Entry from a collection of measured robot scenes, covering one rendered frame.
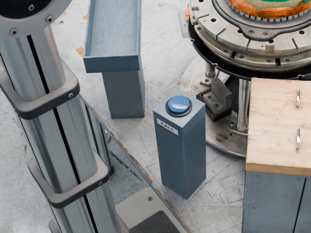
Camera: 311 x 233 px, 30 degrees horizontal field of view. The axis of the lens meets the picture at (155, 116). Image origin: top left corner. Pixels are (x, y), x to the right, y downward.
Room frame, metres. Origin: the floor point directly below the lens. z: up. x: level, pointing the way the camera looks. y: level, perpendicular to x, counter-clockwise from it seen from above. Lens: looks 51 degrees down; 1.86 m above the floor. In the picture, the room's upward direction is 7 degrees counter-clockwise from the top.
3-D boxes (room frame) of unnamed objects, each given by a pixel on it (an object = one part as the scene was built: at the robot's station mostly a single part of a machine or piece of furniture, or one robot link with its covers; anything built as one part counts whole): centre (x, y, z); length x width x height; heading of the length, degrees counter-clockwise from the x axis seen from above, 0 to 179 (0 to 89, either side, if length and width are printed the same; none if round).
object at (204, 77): (0.96, -0.15, 0.81); 0.07 x 0.03 x 0.01; 150
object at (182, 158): (0.69, -0.05, 0.91); 0.07 x 0.07 x 0.25; 45
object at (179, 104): (0.69, -0.05, 1.04); 0.04 x 0.04 x 0.01
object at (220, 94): (0.86, -0.14, 0.85); 0.06 x 0.04 x 0.05; 23
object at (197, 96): (0.87, -0.14, 0.81); 0.08 x 0.05 x 0.02; 23
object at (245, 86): (0.79, -0.19, 0.91); 0.02 x 0.02 x 0.21
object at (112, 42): (0.93, 0.06, 0.92); 0.25 x 0.11 x 0.28; 175
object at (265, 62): (0.76, -0.20, 1.06); 0.08 x 0.02 x 0.01; 67
